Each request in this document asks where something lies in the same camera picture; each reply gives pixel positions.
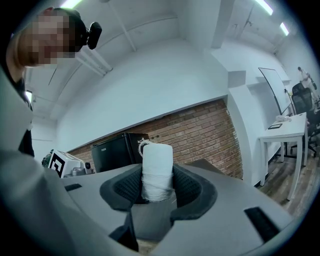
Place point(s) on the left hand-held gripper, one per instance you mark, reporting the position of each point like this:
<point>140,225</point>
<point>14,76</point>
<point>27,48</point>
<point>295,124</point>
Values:
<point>60,163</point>

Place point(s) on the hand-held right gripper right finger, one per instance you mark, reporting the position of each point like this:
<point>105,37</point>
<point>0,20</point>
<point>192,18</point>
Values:
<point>195,190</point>

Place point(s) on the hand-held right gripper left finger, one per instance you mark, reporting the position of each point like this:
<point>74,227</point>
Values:
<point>120,190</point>

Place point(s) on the white thread roll small item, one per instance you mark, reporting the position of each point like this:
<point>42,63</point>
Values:
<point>157,170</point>

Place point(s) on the black mini fridge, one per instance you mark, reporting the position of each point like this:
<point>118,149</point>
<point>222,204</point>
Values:
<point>112,155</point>

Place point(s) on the person's grey and black clothing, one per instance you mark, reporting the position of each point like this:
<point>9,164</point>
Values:
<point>15,105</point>

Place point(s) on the black flat tablet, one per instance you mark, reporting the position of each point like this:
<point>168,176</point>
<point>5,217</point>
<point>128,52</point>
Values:
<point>275,126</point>

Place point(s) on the white table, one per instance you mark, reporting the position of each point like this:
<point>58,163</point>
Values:
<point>287,131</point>

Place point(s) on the white object on table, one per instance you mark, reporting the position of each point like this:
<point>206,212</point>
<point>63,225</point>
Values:
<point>283,118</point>

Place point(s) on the person's head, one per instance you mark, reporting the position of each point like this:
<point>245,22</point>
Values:
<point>42,40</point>

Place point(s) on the black mesh office chair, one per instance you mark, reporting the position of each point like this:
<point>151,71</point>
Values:
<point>301,97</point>

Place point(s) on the long ceiling light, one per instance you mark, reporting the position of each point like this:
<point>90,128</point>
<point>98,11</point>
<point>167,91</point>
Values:
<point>70,3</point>
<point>284,28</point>
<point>264,6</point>

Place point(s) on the white board with black frame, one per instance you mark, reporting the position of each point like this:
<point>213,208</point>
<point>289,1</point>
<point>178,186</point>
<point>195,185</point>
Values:
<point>272,87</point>

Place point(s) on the black head-mounted camera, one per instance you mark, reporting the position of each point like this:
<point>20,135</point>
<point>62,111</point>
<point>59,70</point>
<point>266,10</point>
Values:
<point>93,35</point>

